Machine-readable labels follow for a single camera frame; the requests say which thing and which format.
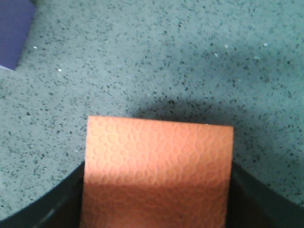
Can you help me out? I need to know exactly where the purple foam cube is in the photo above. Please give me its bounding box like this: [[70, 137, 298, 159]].
[[0, 0, 36, 71]]

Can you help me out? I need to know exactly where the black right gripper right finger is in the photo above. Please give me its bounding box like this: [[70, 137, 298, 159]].
[[226, 162, 304, 228]]

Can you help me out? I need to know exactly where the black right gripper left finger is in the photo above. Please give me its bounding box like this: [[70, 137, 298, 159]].
[[0, 162, 85, 228]]

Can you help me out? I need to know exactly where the orange foam cube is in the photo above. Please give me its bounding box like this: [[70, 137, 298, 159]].
[[80, 116, 234, 228]]

